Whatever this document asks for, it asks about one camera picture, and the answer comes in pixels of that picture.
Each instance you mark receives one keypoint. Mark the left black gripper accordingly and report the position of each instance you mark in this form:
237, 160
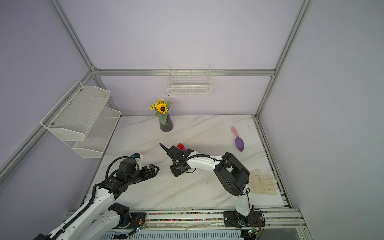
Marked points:
152, 173

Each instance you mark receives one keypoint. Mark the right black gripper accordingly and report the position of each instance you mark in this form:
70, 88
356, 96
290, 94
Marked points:
176, 172

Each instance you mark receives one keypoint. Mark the red lego brick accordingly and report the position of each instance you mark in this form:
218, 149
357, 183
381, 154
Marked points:
181, 147

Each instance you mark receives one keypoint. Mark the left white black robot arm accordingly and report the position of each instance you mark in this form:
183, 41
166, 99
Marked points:
101, 212

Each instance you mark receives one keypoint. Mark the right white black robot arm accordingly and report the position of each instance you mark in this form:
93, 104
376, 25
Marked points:
231, 173

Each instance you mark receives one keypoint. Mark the sunflower in grey vase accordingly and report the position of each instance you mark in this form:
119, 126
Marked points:
162, 110

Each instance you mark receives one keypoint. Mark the white work glove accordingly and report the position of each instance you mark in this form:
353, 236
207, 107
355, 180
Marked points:
262, 184

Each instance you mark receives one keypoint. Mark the white mesh two-tier shelf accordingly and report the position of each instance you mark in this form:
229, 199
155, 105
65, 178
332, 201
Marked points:
82, 120

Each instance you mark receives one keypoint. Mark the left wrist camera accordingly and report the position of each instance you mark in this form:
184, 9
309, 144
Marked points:
136, 156

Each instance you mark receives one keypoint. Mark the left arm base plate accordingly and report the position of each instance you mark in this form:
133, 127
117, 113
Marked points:
126, 218

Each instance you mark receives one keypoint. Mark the purple trowel pink handle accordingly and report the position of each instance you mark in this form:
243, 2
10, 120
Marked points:
238, 141

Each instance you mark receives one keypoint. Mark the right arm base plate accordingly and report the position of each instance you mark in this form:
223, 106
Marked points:
236, 220

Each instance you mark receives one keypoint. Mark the white wire wall basket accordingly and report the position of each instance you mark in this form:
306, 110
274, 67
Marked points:
189, 80

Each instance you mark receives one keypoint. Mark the aluminium frame rail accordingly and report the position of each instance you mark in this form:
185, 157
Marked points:
266, 219

